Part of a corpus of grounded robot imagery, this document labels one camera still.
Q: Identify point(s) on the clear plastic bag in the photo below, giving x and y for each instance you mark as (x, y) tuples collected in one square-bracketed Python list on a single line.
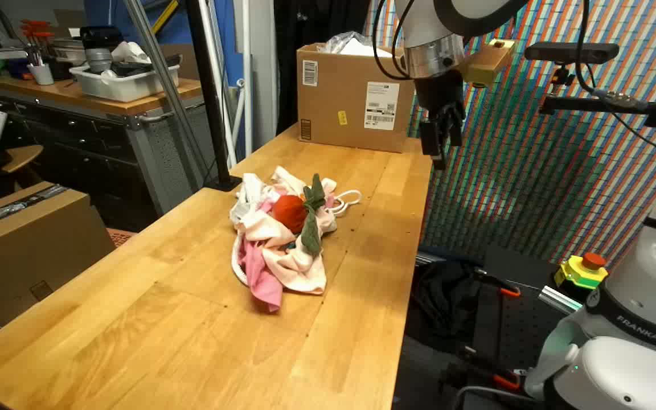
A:
[(351, 44)]

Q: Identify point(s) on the peach t-shirt teal print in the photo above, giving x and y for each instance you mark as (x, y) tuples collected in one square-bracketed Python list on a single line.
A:
[(298, 265)]

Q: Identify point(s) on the wooden top grey workbench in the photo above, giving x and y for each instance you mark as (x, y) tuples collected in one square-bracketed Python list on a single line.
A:
[(79, 143)]

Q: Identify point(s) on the white metal frame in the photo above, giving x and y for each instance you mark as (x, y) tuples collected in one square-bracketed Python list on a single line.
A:
[(227, 69)]

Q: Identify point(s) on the black pot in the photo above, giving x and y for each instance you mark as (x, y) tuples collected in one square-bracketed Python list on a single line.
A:
[(101, 41)]

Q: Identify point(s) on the white terry towel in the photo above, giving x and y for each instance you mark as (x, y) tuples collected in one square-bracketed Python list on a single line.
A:
[(250, 195)]

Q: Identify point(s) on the black vertical pole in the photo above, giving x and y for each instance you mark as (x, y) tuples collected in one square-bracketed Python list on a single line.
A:
[(206, 92)]

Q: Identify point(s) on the pink cloth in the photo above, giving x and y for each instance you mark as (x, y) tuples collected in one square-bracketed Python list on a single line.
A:
[(264, 276)]

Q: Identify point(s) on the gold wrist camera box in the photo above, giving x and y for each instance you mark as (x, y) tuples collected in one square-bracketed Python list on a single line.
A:
[(489, 64)]

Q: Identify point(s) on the black bag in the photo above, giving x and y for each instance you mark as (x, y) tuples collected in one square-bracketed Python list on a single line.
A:
[(445, 304)]

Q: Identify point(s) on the cardboard box with shipping label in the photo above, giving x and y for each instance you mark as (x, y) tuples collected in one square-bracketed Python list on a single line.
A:
[(343, 99)]

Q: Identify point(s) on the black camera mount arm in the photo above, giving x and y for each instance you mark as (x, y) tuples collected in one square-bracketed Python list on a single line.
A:
[(609, 103)]

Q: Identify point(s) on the black bar camera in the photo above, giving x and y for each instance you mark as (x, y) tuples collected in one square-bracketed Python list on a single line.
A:
[(570, 53)]

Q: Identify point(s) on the yellow red emergency stop button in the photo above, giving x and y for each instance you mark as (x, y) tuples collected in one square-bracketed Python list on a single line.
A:
[(583, 271)]

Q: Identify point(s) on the silver metal pole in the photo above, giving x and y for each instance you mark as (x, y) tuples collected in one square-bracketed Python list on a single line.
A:
[(166, 83)]

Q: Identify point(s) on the orange plush toy green leaves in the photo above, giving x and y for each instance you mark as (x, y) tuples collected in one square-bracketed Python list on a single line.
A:
[(292, 213)]

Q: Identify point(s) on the white cup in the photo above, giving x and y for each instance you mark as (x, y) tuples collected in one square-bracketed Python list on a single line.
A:
[(42, 72)]

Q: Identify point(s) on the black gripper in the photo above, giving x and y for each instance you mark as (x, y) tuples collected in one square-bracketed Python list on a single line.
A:
[(441, 94)]

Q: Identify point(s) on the white plastic bin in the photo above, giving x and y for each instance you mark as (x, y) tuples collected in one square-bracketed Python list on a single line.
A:
[(120, 83)]

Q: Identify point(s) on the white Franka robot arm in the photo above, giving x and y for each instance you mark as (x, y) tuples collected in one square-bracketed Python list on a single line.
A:
[(649, 288)]

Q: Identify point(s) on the large plain cardboard box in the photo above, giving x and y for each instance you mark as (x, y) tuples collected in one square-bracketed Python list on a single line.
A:
[(24, 241)]

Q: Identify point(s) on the red flower decoration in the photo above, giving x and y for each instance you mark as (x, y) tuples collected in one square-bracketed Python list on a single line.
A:
[(37, 29)]

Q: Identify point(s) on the black case orange latches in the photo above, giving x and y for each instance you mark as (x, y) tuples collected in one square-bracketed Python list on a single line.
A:
[(519, 318)]

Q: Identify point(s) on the wooden stool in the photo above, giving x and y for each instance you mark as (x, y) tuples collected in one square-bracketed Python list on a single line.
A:
[(21, 158)]

